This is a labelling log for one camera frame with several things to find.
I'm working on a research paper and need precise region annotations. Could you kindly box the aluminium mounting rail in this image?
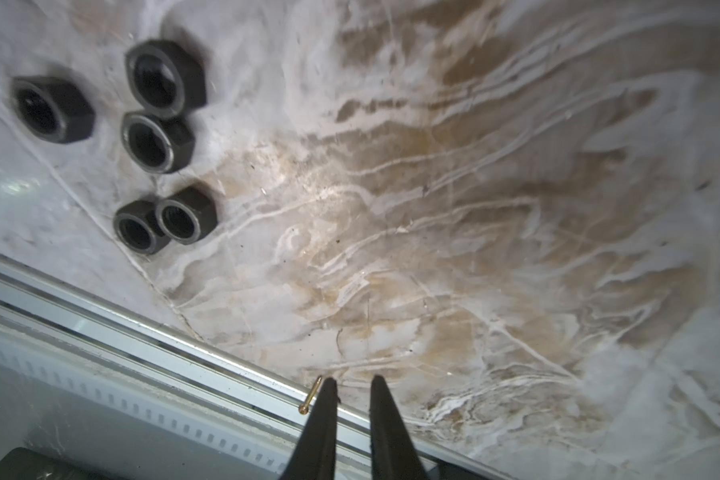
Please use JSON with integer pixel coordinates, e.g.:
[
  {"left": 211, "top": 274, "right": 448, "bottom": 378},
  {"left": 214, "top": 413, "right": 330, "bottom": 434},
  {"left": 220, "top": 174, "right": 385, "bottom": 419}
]
[{"left": 0, "top": 242, "right": 511, "bottom": 480}]

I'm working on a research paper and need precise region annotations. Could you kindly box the black hex nut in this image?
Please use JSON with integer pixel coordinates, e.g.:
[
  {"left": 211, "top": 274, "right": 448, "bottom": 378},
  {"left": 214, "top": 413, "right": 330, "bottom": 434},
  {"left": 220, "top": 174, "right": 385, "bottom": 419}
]
[
  {"left": 125, "top": 40, "right": 207, "bottom": 119},
  {"left": 120, "top": 111, "right": 195, "bottom": 175},
  {"left": 112, "top": 200, "right": 171, "bottom": 256},
  {"left": 155, "top": 186, "right": 218, "bottom": 245},
  {"left": 10, "top": 76, "right": 95, "bottom": 144}
]

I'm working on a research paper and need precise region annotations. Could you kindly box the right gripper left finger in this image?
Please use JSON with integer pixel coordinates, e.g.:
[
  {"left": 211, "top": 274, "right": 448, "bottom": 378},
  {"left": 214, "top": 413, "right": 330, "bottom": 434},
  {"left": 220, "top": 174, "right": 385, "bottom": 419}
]
[{"left": 280, "top": 377, "right": 339, "bottom": 480}]

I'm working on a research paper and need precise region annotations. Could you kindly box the brass wood screw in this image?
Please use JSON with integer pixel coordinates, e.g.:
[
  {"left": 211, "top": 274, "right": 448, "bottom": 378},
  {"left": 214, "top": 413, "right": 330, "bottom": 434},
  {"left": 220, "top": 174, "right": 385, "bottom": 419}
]
[{"left": 298, "top": 375, "right": 324, "bottom": 415}]

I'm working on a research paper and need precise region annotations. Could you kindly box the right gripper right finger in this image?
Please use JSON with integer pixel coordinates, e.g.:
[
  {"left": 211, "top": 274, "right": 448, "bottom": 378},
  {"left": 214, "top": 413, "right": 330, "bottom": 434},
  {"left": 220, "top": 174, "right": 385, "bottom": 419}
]
[{"left": 369, "top": 375, "right": 428, "bottom": 480}]

